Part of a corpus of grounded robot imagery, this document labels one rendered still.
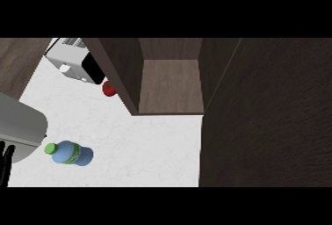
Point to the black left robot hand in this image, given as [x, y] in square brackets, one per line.
[5, 164]

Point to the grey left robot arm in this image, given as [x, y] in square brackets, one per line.
[19, 123]

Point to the blue water bottle green cap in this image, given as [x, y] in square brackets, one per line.
[71, 153]

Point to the dark wooden cabinet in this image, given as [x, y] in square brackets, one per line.
[168, 85]

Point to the dark wooden cabinet door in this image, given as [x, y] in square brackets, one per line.
[267, 114]

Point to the brown wooden panel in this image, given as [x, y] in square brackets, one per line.
[19, 64]

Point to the red tomato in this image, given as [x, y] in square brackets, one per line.
[109, 88]

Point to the white microwave black door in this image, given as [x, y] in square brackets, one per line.
[71, 60]

